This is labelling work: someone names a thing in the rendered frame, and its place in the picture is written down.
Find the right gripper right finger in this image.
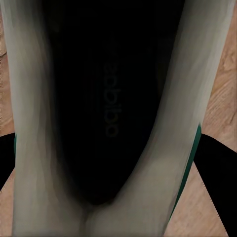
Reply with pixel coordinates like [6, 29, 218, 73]
[194, 134, 237, 237]

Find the gym shoe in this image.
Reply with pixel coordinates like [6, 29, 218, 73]
[0, 0, 236, 237]

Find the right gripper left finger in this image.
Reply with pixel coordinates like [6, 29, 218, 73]
[0, 133, 15, 190]

